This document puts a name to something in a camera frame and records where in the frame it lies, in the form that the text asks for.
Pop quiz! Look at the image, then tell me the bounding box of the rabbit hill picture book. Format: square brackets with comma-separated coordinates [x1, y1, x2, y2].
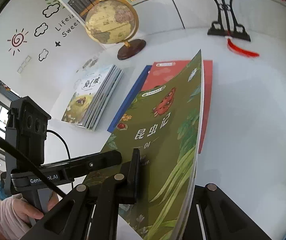
[62, 65, 115, 124]

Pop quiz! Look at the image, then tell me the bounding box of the left hand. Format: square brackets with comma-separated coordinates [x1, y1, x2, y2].
[0, 191, 60, 227]

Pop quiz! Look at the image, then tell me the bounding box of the red cover book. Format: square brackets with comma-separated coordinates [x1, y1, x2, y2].
[141, 60, 213, 153]

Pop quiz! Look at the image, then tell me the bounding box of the dark blue eagle book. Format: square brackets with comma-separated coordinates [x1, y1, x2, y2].
[77, 64, 123, 131]

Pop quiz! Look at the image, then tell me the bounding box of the vintage yellow globe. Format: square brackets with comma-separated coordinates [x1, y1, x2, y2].
[85, 0, 146, 60]

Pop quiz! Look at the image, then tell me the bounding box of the white bookshelf cabinet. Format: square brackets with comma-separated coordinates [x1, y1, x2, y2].
[35, 0, 286, 51]

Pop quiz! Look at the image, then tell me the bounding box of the plain blue book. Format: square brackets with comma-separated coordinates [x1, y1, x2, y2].
[107, 65, 152, 133]

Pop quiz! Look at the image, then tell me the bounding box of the olive green insect book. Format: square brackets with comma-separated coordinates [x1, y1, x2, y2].
[102, 53, 204, 239]

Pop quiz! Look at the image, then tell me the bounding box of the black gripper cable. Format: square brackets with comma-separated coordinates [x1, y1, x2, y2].
[0, 125, 75, 199]

